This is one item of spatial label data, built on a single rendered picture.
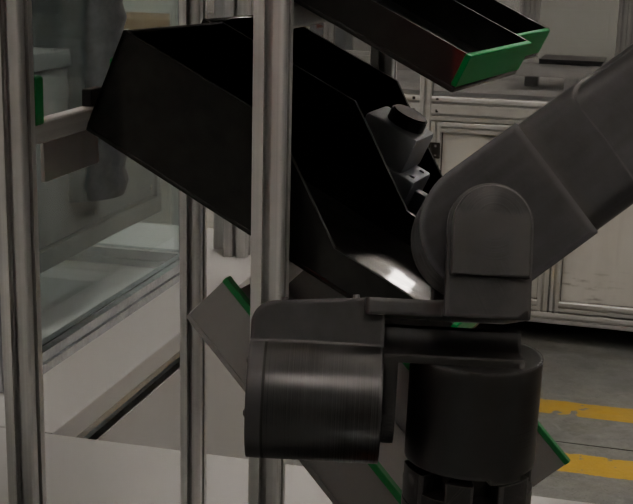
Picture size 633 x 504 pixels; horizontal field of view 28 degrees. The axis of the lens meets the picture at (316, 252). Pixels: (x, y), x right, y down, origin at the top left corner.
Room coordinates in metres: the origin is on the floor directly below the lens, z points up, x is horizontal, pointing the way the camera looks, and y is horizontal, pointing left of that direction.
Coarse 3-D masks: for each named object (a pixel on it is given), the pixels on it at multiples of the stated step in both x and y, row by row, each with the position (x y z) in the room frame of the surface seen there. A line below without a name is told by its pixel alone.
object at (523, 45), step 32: (320, 0) 0.76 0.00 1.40; (352, 0) 0.75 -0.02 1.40; (384, 0) 0.86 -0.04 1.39; (416, 0) 0.87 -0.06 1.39; (448, 0) 0.86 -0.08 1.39; (352, 32) 0.75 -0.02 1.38; (384, 32) 0.74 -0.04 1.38; (416, 32) 0.73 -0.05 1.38; (448, 32) 0.86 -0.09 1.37; (480, 32) 0.85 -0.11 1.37; (512, 32) 0.84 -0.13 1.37; (416, 64) 0.73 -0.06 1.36; (448, 64) 0.72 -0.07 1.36; (480, 64) 0.74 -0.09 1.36; (512, 64) 0.82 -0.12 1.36
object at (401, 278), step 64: (128, 64) 0.81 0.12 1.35; (192, 64) 0.91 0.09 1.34; (128, 128) 0.81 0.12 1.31; (192, 128) 0.79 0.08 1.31; (320, 128) 0.89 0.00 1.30; (192, 192) 0.79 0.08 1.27; (320, 192) 0.89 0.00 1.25; (384, 192) 0.87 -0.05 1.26; (320, 256) 0.75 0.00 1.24; (384, 256) 0.83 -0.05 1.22
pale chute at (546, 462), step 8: (544, 432) 0.97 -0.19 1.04; (536, 440) 0.98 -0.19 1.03; (544, 440) 0.97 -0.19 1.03; (552, 440) 0.97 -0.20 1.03; (536, 448) 0.98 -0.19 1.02; (544, 448) 0.97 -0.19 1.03; (552, 448) 0.97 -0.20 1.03; (560, 448) 0.97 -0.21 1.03; (536, 456) 0.98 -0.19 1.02; (544, 456) 0.97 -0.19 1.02; (552, 456) 0.97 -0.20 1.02; (560, 456) 0.97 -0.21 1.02; (536, 464) 0.98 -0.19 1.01; (544, 464) 0.97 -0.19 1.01; (552, 464) 0.97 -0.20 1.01; (560, 464) 0.97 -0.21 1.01; (536, 472) 0.98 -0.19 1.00; (544, 472) 0.97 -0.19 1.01; (552, 472) 0.97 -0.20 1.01; (536, 480) 0.97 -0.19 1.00
